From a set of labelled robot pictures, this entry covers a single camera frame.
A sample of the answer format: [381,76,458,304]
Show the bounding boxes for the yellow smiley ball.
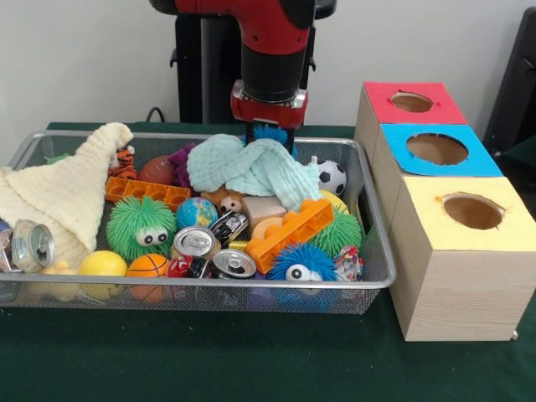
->
[78,250,128,301]

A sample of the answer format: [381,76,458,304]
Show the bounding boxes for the dark green table cloth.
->
[0,121,536,402]

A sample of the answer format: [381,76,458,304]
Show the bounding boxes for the long orange toy brick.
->
[247,198,336,274]

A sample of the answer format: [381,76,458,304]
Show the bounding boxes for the orange toy brick with studs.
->
[105,176,192,211]

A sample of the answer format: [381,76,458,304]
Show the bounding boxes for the crushed shiny silver can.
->
[10,219,58,274]

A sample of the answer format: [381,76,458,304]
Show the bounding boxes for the shallow clear mesh bin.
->
[0,130,398,315]

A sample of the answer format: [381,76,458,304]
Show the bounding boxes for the large green spiky ball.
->
[310,205,363,257]

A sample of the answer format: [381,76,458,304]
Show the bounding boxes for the light green spiky ball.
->
[106,195,178,263]

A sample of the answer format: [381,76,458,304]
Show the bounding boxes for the plain wooden cube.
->
[243,194,287,231]

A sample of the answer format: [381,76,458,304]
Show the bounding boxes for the small brown football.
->
[138,155,177,186]

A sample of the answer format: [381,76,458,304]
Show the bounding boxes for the black drink can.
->
[209,249,257,280]

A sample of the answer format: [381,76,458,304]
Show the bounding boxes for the small orange basketball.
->
[127,254,171,303]

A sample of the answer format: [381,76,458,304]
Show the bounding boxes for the striped orange tiger toy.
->
[109,146,139,181]

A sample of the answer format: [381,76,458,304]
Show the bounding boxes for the black upright panel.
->
[486,7,536,156]

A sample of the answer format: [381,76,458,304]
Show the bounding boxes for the pale blue waffle cloth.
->
[186,134,322,210]

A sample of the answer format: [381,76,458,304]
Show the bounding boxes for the purple spiky toy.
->
[167,141,198,190]

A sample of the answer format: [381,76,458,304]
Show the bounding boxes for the silver drink can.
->
[172,224,220,259]

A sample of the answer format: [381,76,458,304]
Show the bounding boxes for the cream yellow knitted cloth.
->
[0,122,134,271]

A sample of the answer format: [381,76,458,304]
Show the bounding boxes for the blue spiky ball with eyes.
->
[268,243,338,311]

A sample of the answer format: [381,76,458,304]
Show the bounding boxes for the small soccer ball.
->
[317,160,348,196]

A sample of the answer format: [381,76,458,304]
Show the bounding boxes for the small brown teddy toy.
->
[204,186,245,214]

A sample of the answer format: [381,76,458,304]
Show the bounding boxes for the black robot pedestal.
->
[172,0,338,126]

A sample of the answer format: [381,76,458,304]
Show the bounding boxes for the small blue globe ball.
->
[176,197,219,231]

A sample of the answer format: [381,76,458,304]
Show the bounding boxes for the plain blue spiky ball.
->
[251,125,296,150]

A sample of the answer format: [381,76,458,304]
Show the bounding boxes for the wooden box with three holes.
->
[354,81,536,342]

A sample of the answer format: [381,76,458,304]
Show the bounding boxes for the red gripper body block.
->
[230,80,309,131]

